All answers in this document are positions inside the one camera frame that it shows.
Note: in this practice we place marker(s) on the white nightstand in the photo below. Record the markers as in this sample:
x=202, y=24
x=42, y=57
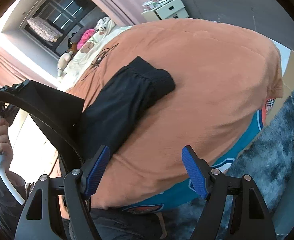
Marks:
x=172, y=8

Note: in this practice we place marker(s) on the black pants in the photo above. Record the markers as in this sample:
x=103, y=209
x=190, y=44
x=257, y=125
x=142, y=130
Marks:
x=117, y=105

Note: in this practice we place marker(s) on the black plush toy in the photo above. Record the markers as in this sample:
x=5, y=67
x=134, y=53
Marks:
x=72, y=45

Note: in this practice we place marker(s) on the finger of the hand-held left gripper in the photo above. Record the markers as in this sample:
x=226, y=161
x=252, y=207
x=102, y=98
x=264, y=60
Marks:
x=19, y=85

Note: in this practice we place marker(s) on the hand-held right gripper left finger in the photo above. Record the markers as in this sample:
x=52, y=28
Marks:
x=97, y=172

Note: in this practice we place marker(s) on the person's left leg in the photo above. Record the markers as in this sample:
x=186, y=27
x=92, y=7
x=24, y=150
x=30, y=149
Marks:
x=4, y=205

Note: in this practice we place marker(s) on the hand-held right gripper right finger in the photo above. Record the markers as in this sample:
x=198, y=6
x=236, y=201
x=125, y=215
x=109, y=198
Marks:
x=194, y=175

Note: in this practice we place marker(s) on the floral hanging garment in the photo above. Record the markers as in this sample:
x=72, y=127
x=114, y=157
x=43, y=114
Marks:
x=44, y=28

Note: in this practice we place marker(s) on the blue cartoon bed sheet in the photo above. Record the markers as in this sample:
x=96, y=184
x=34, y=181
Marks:
x=246, y=135

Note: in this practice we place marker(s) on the pink plush toy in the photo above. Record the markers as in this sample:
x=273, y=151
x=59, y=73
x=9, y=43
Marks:
x=85, y=37

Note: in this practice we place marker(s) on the orange blanket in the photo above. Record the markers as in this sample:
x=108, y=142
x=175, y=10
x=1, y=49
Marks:
x=211, y=80

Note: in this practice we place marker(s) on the grey shaggy rug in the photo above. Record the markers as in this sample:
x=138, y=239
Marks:
x=274, y=155

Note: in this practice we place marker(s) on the beige bear plush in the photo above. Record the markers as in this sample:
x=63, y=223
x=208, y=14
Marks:
x=64, y=60

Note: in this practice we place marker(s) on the person's left hand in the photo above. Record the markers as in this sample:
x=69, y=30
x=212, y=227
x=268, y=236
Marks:
x=0, y=140

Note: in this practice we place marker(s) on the cow print plush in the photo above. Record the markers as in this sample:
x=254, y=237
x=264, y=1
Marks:
x=102, y=23

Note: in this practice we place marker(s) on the grey cushion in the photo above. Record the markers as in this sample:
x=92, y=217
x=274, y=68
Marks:
x=78, y=33

